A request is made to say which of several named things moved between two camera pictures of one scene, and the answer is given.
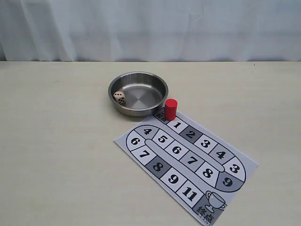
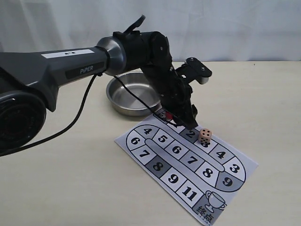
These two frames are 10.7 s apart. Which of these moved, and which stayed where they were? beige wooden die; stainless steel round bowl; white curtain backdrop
Moved: beige wooden die
Stayed: stainless steel round bowl; white curtain backdrop
